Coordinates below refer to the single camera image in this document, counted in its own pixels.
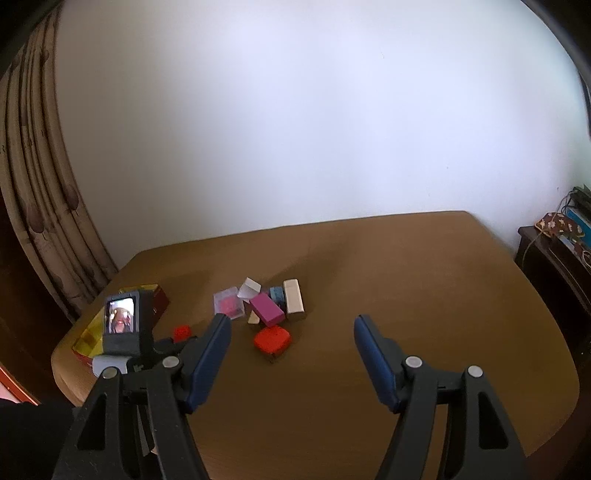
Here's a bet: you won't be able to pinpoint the dark wooden side cabinet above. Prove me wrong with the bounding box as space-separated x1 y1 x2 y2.
515 226 590 361

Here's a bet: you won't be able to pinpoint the beige patterned curtain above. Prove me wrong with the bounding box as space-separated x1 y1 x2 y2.
1 7 117 320

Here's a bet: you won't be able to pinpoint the red tape measure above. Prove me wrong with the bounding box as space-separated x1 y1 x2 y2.
253 325 293 361

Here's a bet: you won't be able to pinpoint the red gold toffee tin box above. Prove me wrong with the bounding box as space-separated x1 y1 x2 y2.
71 284 169 365

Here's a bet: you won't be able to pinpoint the small clear box red contents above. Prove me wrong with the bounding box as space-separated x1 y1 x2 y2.
213 286 245 320

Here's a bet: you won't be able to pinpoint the red rectangular box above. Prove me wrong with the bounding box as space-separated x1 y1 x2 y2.
173 325 192 343

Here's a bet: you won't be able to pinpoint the patterned pouch on cabinet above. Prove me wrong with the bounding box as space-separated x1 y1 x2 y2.
535 212 584 240

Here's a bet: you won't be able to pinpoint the magenta rectangular box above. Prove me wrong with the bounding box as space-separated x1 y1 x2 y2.
250 293 286 327

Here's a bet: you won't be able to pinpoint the white chevron cube box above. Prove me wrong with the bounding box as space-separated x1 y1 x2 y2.
238 277 262 303

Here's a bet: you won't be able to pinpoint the small gold box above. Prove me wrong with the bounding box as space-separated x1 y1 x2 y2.
247 311 260 325

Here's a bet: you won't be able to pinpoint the long champagne gold box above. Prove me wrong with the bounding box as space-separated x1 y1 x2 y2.
283 279 305 320

